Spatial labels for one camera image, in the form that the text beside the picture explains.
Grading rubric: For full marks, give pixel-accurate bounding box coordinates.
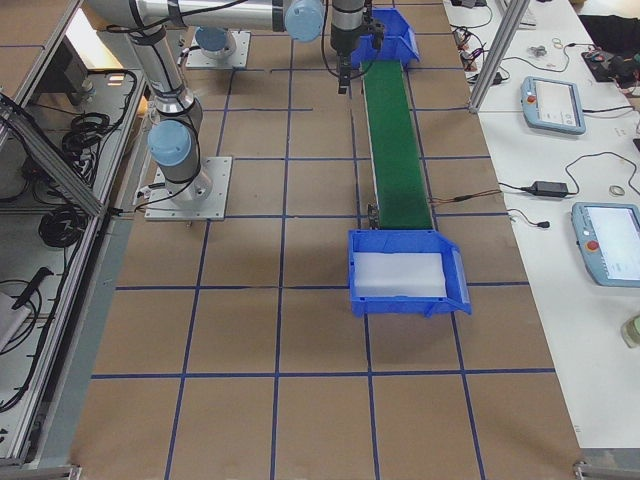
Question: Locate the teach pendant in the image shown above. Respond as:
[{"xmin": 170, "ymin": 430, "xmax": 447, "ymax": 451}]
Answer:
[
  {"xmin": 571, "ymin": 202, "xmax": 639, "ymax": 288},
  {"xmin": 521, "ymin": 76, "xmax": 586, "ymax": 135}
]

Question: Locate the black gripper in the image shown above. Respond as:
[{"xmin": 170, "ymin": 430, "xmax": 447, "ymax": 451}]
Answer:
[{"xmin": 330, "ymin": 17, "xmax": 385, "ymax": 94}]

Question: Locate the blue receiving bin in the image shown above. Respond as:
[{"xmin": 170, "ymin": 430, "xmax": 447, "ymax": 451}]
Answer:
[{"xmin": 348, "ymin": 230, "xmax": 472, "ymax": 317}]

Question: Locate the near teach pendant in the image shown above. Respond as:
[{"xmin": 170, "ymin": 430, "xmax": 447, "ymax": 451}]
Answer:
[{"xmin": 571, "ymin": 202, "xmax": 639, "ymax": 288}]

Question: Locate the black power adapter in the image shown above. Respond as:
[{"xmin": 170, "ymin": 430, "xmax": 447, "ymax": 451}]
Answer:
[{"xmin": 529, "ymin": 180, "xmax": 570, "ymax": 198}]

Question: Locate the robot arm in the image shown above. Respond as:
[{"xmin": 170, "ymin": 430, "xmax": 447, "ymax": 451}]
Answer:
[{"xmin": 90, "ymin": 1, "xmax": 384, "ymax": 206}]

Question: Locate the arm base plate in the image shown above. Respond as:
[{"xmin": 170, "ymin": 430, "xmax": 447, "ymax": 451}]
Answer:
[
  {"xmin": 144, "ymin": 156, "xmax": 233, "ymax": 221},
  {"xmin": 184, "ymin": 27, "xmax": 251, "ymax": 70}
]

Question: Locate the far teach pendant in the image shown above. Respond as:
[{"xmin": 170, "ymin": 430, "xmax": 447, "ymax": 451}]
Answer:
[{"xmin": 521, "ymin": 76, "xmax": 586, "ymax": 135}]

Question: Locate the green conveyor belt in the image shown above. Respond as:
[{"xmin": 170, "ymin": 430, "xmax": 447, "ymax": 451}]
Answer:
[{"xmin": 363, "ymin": 61, "xmax": 433, "ymax": 230}]

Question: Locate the blue bin with buttons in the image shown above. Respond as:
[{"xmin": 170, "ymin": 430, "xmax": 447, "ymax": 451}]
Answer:
[{"xmin": 351, "ymin": 7, "xmax": 420, "ymax": 68}]

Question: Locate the aluminium frame post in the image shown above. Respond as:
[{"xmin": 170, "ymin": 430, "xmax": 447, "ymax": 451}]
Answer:
[{"xmin": 468, "ymin": 0, "xmax": 529, "ymax": 114}]

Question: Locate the white foam pad receiving bin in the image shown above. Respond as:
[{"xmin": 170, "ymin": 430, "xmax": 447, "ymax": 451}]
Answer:
[{"xmin": 353, "ymin": 252, "xmax": 446, "ymax": 297}]

